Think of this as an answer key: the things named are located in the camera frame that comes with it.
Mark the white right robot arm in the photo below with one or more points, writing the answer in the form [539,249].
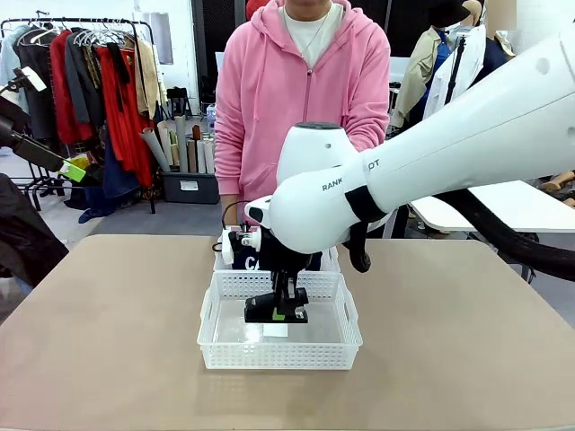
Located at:
[449,143]

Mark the grey leaning paper roll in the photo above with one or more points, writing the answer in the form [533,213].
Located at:
[156,150]

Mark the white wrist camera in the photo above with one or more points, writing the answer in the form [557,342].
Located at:
[228,251]
[33,79]

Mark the white perforated plastic basket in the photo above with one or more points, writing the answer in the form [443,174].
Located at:
[278,354]
[333,265]

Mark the person's right hand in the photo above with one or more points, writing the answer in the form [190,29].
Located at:
[230,219]

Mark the pale blue hanging garment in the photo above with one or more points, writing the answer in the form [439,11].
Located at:
[10,67]

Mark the black hanging scarf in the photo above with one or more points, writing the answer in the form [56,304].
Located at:
[120,76]

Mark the mannequin in white lab coat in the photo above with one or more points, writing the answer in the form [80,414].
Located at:
[442,76]

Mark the red cap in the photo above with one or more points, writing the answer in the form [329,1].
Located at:
[255,8]

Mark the yellow bag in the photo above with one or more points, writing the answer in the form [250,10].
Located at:
[78,162]

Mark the black hat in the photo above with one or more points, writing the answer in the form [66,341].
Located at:
[447,11]

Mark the person in pink hoodie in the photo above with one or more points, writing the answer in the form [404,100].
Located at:
[278,90]

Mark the navy hanging garment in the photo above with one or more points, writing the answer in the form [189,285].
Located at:
[117,179]

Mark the grey hanging coat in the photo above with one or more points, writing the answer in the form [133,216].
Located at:
[81,85]

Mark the person's right forearm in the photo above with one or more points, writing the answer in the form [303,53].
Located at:
[230,179]

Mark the grey storage box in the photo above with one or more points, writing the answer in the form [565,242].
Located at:
[191,187]

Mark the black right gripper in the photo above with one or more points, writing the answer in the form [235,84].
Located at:
[280,260]

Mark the white paper roll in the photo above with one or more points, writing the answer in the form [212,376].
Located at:
[209,157]

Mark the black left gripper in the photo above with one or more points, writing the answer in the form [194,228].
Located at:
[11,119]

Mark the person's left forearm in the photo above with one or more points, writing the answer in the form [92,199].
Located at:
[370,130]

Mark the white rectangular sticker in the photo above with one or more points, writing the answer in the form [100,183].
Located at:
[276,332]

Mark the black stapler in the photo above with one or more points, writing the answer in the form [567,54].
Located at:
[260,310]

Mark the mannequin in beige trench coat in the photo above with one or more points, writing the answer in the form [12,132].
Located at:
[413,81]

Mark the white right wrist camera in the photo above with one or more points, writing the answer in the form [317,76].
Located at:
[228,251]

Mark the dark charcoal hanging garment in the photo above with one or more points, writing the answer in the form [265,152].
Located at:
[38,103]

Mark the brown cardboard tube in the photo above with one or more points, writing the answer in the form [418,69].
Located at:
[197,148]

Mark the mannequin in navy dress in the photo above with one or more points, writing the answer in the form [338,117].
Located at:
[494,54]

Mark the white background table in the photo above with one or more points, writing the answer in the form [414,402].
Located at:
[494,208]

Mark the wooden mannequin feet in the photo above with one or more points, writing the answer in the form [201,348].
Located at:
[559,180]

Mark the white sign board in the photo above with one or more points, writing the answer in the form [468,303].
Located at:
[404,69]

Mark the beige hanging garment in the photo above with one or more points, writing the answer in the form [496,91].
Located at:
[146,76]

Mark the black metal clothes rack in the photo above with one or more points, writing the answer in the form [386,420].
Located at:
[90,21]

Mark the black tripod pole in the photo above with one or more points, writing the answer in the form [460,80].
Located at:
[454,72]

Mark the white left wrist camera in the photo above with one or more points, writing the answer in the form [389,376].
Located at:
[33,79]

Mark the tall grey cardboard tube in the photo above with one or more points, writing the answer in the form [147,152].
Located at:
[182,143]

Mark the red hanging jacket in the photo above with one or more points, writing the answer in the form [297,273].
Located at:
[60,99]

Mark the cream paper roll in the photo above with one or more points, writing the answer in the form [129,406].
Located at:
[164,139]

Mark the black fabric cover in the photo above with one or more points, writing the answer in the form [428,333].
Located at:
[22,233]

